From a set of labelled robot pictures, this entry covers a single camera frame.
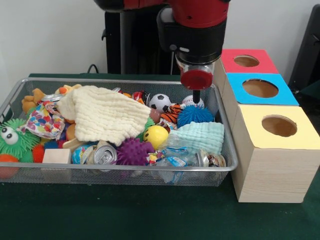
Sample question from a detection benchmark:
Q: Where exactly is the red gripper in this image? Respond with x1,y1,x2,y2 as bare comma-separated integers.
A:
180,69,213,104

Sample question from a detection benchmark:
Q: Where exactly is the cream waffle cloth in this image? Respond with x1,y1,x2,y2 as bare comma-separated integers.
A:
56,85,151,147

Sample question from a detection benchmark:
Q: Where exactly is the wooden box with three holes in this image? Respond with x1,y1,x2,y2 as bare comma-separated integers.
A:
212,48,320,204

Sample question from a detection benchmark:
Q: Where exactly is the small white baseball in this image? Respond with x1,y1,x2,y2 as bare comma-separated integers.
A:
181,95,205,110

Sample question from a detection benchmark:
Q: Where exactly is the blue spiky rubber ball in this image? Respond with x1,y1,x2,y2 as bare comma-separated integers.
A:
176,104,216,126

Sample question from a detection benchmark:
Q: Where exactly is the small soccer ball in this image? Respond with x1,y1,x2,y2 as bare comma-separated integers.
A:
149,93,173,113

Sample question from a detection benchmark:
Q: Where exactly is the light blue waffle cloth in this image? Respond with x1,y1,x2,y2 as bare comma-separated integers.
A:
174,121,225,155

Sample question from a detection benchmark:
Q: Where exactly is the yellow smiley face ball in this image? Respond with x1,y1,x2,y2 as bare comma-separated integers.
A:
142,124,170,150

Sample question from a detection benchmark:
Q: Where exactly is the crushed clear plastic bottle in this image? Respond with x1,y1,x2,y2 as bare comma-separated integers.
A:
157,136,200,168

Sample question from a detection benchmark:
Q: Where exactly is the purple spiky ball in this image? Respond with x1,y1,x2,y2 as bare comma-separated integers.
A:
116,137,156,166

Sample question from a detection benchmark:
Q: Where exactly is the silver drinks can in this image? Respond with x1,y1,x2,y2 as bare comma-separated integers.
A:
93,144,118,166

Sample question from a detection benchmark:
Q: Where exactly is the dark green table cloth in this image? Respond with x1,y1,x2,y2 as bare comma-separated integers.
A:
0,73,320,240
297,80,320,101

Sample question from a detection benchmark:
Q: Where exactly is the black upright panel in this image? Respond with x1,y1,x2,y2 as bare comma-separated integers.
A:
287,3,320,93

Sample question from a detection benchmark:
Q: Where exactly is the green spiky googly-eyed toy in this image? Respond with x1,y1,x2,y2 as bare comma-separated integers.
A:
0,118,35,163

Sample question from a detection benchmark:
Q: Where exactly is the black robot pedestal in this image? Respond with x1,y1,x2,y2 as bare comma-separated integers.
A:
101,9,181,75

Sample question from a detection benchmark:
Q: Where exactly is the shallow wire mesh bin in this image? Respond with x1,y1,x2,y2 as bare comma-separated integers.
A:
0,77,239,187

